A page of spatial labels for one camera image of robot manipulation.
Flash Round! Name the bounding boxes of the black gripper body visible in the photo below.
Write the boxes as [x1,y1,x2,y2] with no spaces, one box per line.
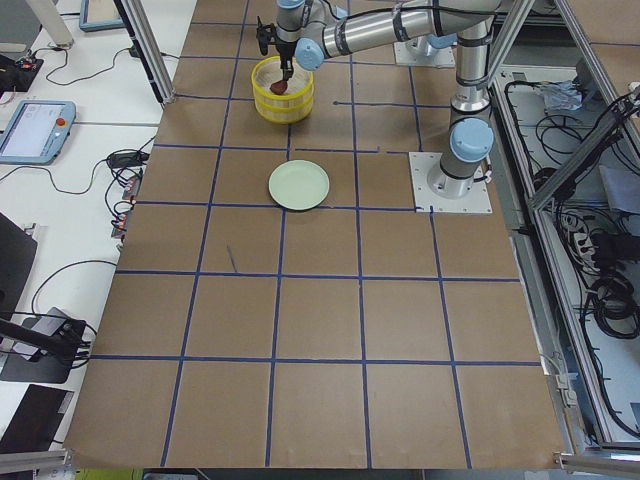
[276,40,297,71]

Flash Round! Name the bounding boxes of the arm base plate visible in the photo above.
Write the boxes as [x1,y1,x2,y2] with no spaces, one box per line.
[394,35,457,68]
[408,152,493,215]

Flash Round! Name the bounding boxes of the black camera tripod arm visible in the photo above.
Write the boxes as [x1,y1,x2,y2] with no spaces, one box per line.
[1,314,90,365]

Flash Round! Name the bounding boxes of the black cable bundle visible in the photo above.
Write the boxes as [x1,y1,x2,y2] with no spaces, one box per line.
[579,269,640,341]

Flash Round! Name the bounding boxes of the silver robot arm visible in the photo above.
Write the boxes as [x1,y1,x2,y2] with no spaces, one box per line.
[257,0,499,200]

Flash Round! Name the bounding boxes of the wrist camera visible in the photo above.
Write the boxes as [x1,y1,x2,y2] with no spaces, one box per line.
[256,17,277,56]

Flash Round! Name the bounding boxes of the aluminium frame post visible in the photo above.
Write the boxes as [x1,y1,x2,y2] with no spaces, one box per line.
[114,0,175,105]

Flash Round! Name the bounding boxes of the light green plate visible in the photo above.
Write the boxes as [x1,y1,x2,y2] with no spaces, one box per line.
[268,160,330,211]

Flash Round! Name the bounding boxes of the brown bun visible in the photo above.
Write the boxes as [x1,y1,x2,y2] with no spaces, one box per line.
[270,80,288,95]

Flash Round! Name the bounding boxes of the black power adapter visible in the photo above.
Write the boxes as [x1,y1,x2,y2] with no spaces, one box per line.
[106,150,149,169]

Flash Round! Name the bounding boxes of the blue teach pendant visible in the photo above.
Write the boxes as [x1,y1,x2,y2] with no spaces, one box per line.
[79,0,124,32]
[1,100,76,166]

